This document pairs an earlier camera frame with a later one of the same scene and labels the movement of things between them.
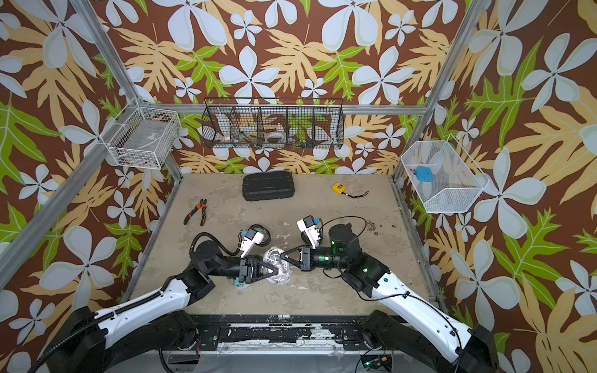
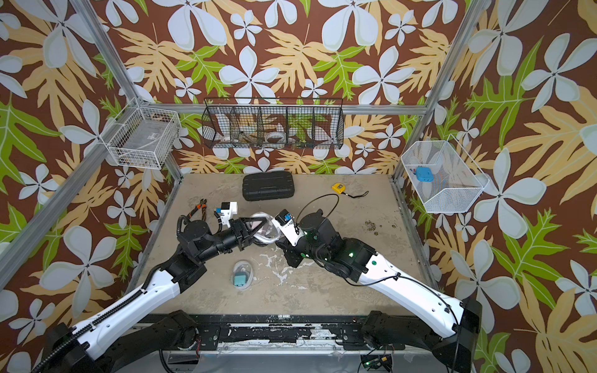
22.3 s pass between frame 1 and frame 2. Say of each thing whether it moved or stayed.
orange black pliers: stayed
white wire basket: stayed
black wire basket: stayed
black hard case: stayed
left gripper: moved
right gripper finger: moved
